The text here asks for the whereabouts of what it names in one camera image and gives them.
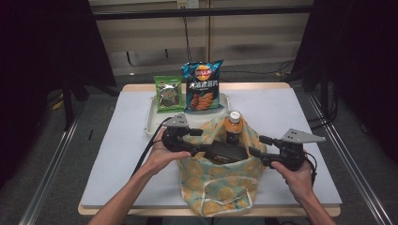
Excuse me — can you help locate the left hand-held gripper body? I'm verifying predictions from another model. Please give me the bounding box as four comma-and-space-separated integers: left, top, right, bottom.
161, 112, 201, 157

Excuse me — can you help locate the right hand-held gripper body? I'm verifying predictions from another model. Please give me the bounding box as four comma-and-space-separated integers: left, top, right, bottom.
262, 127, 327, 173

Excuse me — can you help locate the white plastic tray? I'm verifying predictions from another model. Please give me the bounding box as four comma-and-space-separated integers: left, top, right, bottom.
144, 93, 232, 136

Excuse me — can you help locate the black box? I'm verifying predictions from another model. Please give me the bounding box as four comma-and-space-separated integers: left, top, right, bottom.
205, 140, 249, 165

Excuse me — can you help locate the orange drink bottle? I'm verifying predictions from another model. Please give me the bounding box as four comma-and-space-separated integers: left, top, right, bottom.
223, 111, 244, 146

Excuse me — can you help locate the orange-print cloth bag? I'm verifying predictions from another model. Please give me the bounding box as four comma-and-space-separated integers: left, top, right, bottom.
176, 111, 268, 218

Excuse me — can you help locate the blue chip bag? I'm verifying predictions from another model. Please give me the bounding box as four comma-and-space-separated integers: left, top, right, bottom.
180, 59, 225, 113

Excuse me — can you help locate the green snack packet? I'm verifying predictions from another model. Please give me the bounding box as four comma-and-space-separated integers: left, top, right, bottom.
153, 75, 186, 113

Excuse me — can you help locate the person's left hand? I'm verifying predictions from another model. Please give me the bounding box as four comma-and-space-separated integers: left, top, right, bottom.
144, 127, 192, 176

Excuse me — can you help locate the person's right hand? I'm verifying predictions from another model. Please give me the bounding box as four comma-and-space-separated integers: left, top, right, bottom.
270, 156, 314, 202

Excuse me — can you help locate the white table mat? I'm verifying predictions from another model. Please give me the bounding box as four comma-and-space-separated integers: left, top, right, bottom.
80, 87, 343, 210

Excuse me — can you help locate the wooden table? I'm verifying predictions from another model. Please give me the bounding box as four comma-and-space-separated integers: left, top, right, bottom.
77, 82, 342, 218

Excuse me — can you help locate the black stand leg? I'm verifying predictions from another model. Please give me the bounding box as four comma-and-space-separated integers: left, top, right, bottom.
60, 81, 77, 131

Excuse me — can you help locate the black curtain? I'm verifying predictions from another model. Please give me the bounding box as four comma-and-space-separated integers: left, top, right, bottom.
0, 0, 117, 188
290, 0, 398, 163

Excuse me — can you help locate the black horizontal bar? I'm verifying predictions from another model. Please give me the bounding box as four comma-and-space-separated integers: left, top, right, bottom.
93, 5, 314, 22

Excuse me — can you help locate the yellow floor object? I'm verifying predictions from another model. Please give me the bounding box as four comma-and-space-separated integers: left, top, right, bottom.
49, 93, 66, 112

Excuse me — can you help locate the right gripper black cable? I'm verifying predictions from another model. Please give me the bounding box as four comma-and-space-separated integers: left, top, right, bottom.
303, 151, 319, 186

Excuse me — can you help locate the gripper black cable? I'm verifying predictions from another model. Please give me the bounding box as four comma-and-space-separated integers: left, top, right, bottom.
130, 116, 173, 178
303, 151, 319, 186

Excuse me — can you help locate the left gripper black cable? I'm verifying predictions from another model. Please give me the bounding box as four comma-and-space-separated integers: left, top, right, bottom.
130, 116, 173, 178

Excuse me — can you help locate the aluminium floor rail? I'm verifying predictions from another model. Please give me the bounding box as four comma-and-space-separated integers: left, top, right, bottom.
18, 115, 82, 225
308, 93, 392, 225

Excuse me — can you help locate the black wall cable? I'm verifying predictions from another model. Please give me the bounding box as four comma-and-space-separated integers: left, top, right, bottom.
182, 17, 297, 83

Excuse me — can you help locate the white wall socket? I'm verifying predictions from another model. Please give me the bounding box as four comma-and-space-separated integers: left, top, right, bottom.
176, 0, 200, 9

